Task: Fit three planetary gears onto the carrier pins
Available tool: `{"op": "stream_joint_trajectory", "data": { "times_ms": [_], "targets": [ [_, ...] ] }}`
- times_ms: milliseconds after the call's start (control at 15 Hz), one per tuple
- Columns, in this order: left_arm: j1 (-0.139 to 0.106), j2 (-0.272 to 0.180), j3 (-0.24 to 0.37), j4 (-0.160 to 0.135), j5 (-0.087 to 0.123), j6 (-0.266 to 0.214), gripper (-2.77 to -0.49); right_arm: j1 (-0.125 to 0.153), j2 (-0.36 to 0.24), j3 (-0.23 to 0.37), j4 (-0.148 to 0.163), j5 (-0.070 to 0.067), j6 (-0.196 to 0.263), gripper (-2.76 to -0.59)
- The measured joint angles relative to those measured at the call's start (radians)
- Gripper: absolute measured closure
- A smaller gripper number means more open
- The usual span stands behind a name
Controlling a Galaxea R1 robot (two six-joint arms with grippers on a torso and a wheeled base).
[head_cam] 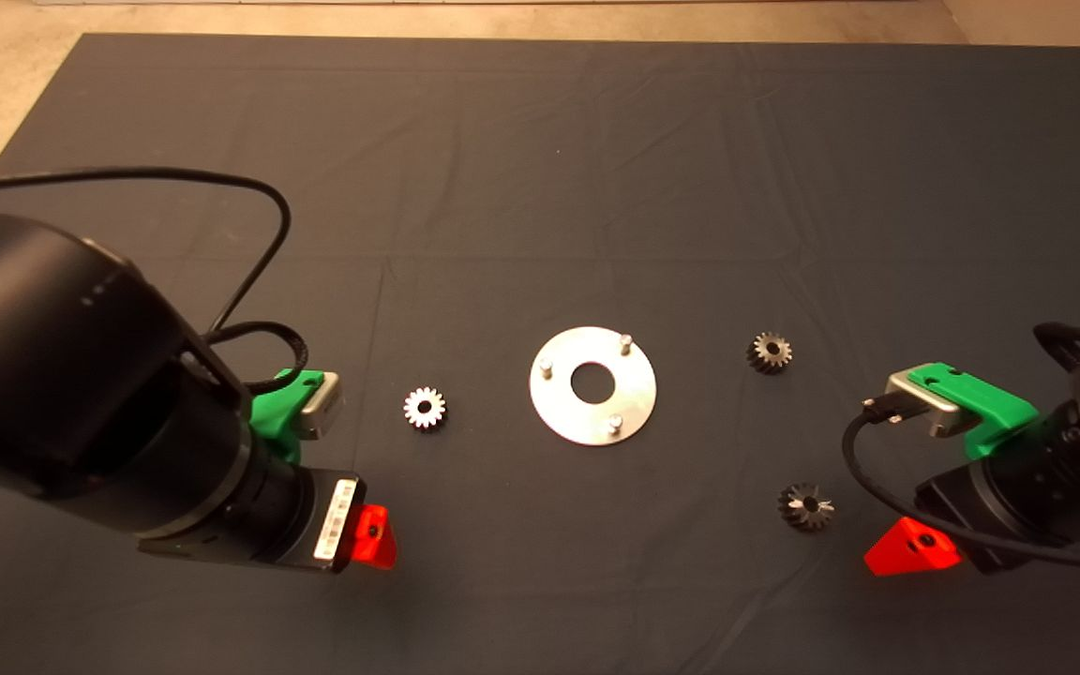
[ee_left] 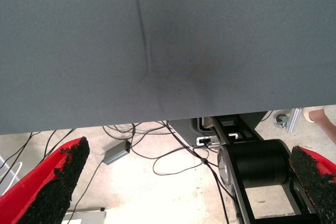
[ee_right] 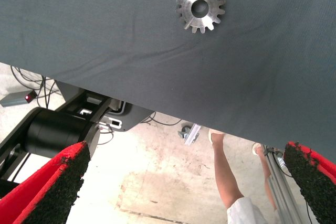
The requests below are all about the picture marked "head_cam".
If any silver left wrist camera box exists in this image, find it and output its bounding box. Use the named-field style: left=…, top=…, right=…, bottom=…
left=292, top=372, right=346, bottom=442

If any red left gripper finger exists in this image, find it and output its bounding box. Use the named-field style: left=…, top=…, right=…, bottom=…
left=351, top=503, right=399, bottom=570

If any steel planetary gear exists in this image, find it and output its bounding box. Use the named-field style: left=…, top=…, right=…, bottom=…
left=746, top=332, right=793, bottom=376
left=778, top=483, right=835, bottom=533
left=403, top=387, right=448, bottom=431

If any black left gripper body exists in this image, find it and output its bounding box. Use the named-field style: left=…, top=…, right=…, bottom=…
left=292, top=466, right=369, bottom=576

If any thin black camera cable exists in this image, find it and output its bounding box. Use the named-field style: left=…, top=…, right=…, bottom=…
left=842, top=394, right=1080, bottom=573
left=0, top=167, right=293, bottom=338

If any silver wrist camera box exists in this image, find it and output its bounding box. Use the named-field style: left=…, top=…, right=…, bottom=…
left=292, top=372, right=346, bottom=442
left=885, top=372, right=982, bottom=440

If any green left camera mount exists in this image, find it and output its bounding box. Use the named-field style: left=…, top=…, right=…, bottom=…
left=249, top=368, right=327, bottom=465

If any green right camera mount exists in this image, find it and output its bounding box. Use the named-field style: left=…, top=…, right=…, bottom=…
left=907, top=363, right=1040, bottom=460

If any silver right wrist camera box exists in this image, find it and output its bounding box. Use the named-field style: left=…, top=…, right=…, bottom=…
left=885, top=372, right=982, bottom=440

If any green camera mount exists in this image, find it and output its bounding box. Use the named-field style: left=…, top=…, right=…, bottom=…
left=249, top=368, right=327, bottom=465
left=907, top=363, right=1040, bottom=460

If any dark grey table cloth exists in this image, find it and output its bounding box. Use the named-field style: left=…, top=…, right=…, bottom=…
left=0, top=33, right=1080, bottom=675

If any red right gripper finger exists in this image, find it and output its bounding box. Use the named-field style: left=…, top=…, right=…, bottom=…
left=862, top=516, right=964, bottom=578

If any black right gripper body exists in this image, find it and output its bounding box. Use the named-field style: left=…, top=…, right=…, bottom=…
left=915, top=464, right=1068, bottom=576

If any round metal carrier plate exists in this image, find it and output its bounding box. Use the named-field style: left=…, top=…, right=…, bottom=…
left=529, top=326, right=658, bottom=447

